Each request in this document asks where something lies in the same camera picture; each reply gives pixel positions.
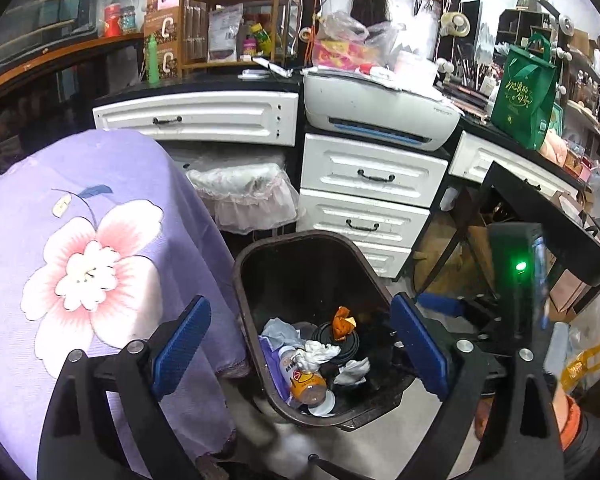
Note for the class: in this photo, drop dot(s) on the black framed glass cage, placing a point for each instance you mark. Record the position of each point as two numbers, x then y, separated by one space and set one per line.
35 5

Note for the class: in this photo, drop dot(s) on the dark brown trash bin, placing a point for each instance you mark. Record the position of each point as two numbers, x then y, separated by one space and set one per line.
300 275

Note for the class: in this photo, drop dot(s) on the white plastic container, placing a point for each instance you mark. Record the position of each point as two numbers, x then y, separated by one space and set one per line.
415 67

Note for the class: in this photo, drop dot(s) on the plastic bottle with orange label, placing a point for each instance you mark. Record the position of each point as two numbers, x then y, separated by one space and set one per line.
305 382

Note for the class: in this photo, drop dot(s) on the lace covered stool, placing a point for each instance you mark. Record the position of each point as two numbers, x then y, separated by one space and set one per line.
245 195

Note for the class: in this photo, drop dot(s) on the black side table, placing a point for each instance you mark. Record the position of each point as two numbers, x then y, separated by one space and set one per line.
545 210

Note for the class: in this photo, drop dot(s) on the white round lid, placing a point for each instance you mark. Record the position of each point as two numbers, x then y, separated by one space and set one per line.
322 404

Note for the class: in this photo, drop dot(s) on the white printer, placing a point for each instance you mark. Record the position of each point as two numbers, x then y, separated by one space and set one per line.
380 110

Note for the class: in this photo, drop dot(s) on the green spray bottle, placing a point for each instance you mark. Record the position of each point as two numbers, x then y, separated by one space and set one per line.
153 62

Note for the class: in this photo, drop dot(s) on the clear bag of red packets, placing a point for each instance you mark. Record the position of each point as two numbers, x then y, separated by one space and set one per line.
350 42

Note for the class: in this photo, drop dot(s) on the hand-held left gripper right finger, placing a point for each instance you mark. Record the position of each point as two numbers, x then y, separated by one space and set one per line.
417 347

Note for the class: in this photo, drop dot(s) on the brown carton box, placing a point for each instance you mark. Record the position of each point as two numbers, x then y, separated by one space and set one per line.
167 62
162 30

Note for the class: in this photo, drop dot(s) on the purple floral tablecloth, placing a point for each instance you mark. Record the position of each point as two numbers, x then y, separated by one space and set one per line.
80 260

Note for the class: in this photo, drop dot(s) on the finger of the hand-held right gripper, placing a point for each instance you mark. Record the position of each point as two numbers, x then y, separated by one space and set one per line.
440 304

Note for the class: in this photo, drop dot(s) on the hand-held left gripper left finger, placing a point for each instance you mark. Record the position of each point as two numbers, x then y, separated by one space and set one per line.
182 350

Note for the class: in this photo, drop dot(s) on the person's right forearm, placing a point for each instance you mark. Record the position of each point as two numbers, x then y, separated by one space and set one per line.
569 417

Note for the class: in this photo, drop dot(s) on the white desk drawer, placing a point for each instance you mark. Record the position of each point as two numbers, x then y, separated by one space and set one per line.
500 160

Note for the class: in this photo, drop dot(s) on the white cabinet drawer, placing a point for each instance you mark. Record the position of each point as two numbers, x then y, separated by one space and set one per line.
385 257
375 167
362 217

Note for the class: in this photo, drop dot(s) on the glass jar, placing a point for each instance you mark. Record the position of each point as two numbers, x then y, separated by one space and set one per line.
128 21

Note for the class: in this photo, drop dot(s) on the red tin can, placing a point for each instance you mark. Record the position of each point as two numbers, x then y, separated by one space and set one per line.
112 21

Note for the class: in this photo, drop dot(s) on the pink doll figure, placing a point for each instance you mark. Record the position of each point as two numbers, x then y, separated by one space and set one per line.
551 147

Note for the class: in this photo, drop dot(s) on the wide white drawer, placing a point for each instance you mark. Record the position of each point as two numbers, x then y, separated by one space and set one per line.
205 117

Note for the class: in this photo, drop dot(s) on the orange wrapper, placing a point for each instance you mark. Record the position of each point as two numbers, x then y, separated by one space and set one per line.
344 324

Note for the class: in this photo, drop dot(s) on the wooden counter shelf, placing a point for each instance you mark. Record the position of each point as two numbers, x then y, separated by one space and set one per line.
45 62

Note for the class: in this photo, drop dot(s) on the white tissue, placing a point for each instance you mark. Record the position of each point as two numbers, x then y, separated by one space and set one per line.
352 371
315 352

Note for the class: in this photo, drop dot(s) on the dark hanging wig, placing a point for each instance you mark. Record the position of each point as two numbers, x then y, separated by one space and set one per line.
369 2

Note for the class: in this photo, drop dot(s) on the green tote bag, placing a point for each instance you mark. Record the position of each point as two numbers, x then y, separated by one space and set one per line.
522 95

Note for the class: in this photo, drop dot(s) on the purple snack packet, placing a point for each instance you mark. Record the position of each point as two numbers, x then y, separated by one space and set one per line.
272 365

